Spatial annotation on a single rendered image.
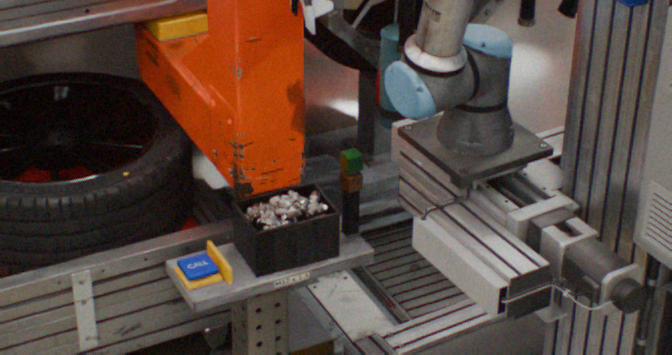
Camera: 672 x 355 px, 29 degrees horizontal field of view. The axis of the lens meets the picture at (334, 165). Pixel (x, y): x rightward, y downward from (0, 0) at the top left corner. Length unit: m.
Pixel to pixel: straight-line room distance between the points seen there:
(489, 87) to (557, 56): 2.35
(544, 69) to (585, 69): 2.24
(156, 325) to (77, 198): 0.37
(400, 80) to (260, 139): 0.59
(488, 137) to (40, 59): 2.58
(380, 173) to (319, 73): 1.08
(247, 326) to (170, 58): 0.72
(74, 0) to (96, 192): 0.47
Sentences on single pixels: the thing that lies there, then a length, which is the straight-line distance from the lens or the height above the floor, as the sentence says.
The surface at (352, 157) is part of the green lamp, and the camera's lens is 2.83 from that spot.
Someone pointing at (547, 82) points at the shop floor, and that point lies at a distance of 4.64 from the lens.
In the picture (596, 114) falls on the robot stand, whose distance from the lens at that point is 2.49.
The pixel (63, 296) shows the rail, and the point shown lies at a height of 0.33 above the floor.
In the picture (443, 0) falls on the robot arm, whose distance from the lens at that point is 2.29.
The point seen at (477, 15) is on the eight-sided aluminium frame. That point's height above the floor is 0.69.
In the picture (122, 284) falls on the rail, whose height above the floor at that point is 0.32.
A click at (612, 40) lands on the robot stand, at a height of 1.09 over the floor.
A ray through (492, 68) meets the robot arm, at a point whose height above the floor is 1.00.
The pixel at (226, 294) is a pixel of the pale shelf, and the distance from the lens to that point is 2.78.
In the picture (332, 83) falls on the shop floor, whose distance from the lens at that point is 4.56.
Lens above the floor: 2.11
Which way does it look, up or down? 31 degrees down
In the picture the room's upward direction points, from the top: 1 degrees clockwise
